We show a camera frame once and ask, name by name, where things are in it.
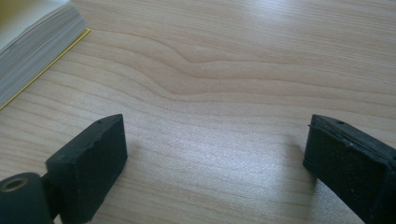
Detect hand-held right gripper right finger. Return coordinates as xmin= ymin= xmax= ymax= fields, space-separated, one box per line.
xmin=303 ymin=114 xmax=396 ymax=224

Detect yellow book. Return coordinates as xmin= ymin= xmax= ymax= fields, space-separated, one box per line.
xmin=0 ymin=0 xmax=92 ymax=111

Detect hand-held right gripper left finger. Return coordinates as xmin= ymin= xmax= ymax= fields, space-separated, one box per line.
xmin=41 ymin=113 xmax=129 ymax=224

